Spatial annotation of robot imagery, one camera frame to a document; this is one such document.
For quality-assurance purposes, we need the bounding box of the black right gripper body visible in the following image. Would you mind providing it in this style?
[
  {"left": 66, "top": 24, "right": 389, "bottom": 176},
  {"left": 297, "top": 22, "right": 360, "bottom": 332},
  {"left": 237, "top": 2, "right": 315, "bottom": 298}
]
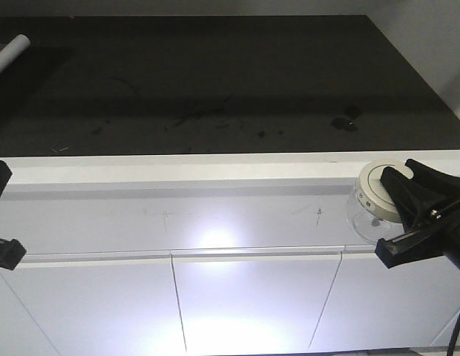
[{"left": 375, "top": 200, "right": 460, "bottom": 271}]

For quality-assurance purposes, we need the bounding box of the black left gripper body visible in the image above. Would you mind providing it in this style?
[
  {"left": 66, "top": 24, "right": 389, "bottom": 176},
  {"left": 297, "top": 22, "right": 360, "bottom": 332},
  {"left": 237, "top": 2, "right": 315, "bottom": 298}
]
[{"left": 0, "top": 238, "right": 27, "bottom": 270}]

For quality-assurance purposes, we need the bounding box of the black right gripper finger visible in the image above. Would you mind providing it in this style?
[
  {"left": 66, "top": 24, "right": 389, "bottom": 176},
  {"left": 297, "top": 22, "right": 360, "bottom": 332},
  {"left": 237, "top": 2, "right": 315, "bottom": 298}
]
[
  {"left": 381, "top": 167, "right": 444, "bottom": 232},
  {"left": 404, "top": 159, "right": 460, "bottom": 193}
]

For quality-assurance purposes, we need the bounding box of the glass jar with white lid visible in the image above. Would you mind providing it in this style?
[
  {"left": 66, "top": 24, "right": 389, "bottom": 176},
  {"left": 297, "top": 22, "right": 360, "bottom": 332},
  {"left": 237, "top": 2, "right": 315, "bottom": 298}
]
[{"left": 346, "top": 159, "right": 413, "bottom": 245}]

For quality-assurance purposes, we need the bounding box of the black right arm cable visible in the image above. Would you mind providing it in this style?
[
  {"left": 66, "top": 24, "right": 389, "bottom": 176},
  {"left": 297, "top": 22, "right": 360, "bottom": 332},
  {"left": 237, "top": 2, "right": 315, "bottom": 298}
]
[{"left": 445, "top": 294, "right": 460, "bottom": 356}]

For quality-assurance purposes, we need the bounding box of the grey pipe in hood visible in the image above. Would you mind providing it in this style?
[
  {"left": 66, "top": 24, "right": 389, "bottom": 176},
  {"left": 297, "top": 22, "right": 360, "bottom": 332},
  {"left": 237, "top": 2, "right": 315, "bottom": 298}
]
[{"left": 0, "top": 34, "right": 30, "bottom": 74}]

